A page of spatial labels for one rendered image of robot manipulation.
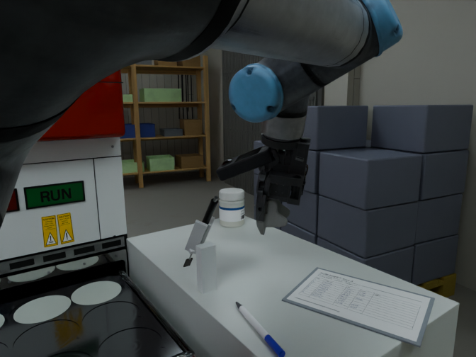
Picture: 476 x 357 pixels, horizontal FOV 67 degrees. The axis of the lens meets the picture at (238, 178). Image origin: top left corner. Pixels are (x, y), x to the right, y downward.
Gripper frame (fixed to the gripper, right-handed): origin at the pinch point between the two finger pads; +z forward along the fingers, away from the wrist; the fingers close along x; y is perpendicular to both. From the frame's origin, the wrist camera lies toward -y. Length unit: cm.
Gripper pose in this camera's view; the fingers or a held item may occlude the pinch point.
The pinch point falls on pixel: (259, 227)
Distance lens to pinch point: 73.1
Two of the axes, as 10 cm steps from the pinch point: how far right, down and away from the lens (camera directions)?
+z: -0.6, 9.0, 4.4
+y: 9.6, 1.7, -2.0
